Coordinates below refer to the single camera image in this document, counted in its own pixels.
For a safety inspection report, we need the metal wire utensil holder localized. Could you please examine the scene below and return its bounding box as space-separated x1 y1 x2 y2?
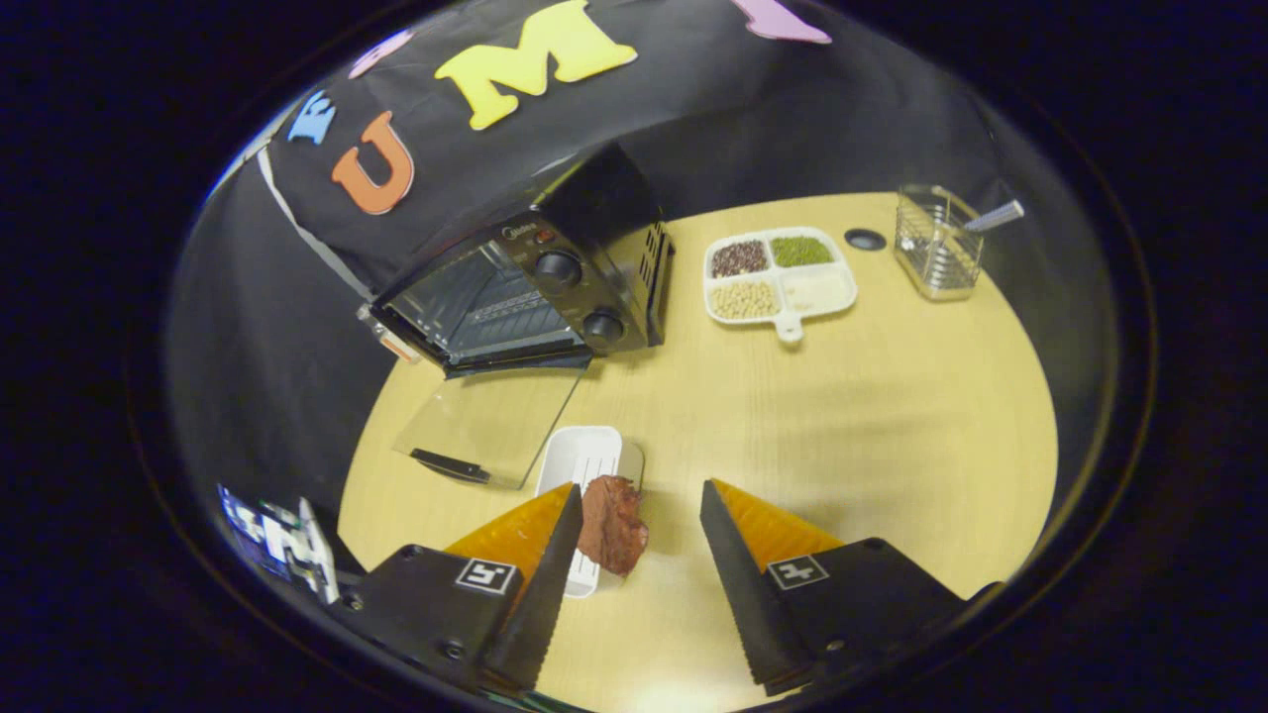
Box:
894 184 986 302

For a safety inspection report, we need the white blue printed object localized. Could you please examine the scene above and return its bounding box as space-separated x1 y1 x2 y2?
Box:
218 483 340 605

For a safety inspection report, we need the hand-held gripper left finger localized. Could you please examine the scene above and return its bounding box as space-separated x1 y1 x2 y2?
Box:
337 482 585 694

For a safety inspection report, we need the red meat slice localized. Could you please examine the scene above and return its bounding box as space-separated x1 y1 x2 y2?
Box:
577 475 651 577

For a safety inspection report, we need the black toaster oven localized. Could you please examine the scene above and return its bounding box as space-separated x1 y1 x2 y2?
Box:
357 144 677 491

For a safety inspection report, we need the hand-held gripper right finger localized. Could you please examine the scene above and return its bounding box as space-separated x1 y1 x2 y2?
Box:
699 479 1002 697

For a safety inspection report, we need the white rectangular tray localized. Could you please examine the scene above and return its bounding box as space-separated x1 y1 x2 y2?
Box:
535 426 645 599

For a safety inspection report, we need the white divided plate with beans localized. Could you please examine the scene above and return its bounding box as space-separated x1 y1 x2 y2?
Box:
703 226 859 345

